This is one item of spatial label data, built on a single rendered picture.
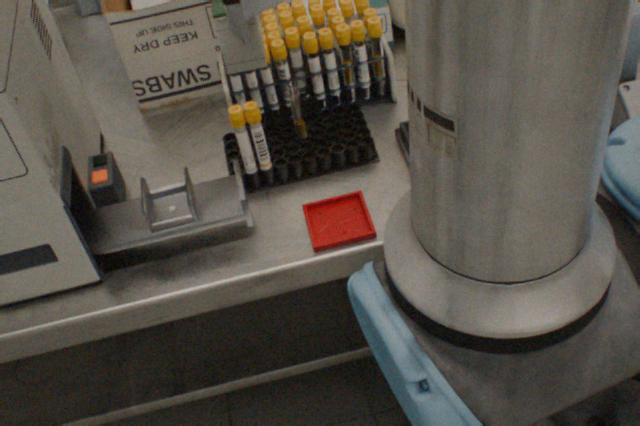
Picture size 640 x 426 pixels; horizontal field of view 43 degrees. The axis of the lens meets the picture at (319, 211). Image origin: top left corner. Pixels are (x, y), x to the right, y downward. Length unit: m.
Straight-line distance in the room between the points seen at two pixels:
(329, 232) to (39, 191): 0.30
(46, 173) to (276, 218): 0.26
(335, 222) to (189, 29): 0.33
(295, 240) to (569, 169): 0.57
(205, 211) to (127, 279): 0.11
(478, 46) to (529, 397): 0.21
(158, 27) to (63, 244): 0.32
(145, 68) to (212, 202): 0.26
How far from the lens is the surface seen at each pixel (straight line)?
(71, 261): 0.88
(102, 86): 1.20
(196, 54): 1.08
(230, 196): 0.89
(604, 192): 0.49
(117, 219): 0.91
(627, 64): 1.04
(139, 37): 1.06
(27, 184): 0.82
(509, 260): 0.37
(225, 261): 0.88
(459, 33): 0.30
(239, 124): 0.89
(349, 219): 0.89
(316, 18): 1.02
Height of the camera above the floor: 1.51
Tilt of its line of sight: 44 degrees down
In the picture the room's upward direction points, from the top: 12 degrees counter-clockwise
